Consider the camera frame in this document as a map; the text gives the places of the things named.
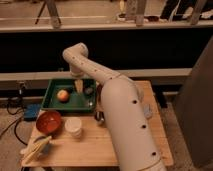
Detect black handled brush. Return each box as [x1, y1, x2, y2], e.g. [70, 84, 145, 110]
[65, 85, 95, 97]

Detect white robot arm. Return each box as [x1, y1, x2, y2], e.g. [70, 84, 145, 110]
[63, 43, 167, 171]

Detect green plastic tray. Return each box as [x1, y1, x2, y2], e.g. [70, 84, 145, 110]
[41, 78, 96, 113]

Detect peach apple fruit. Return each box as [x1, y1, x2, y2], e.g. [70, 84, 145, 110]
[57, 89, 69, 102]

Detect small metal cup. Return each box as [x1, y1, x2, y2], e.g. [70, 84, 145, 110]
[94, 111, 105, 126]

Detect white plastic cup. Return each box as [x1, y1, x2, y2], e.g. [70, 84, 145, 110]
[65, 117, 82, 138]

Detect red wooden bowl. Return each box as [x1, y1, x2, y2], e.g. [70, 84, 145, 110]
[36, 111, 62, 135]

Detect blue box on floor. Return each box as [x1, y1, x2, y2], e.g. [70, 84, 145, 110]
[24, 104, 41, 121]

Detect wooden table board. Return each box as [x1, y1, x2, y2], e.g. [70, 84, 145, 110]
[21, 80, 174, 168]

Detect black cables on floor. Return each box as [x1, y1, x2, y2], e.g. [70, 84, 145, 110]
[0, 87, 28, 146]

